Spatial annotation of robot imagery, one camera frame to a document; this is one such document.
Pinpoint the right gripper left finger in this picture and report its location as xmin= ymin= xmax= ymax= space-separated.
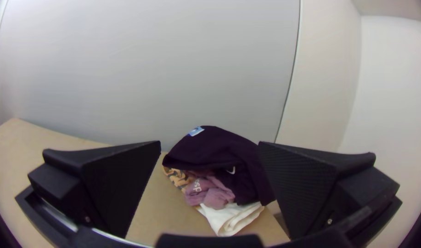
xmin=27 ymin=140 xmax=162 ymax=239

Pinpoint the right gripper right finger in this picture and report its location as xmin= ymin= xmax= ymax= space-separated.
xmin=258 ymin=141 xmax=400 ymax=241

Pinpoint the pile of folded clothes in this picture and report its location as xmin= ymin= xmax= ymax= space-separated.
xmin=162 ymin=125 xmax=276 ymax=237

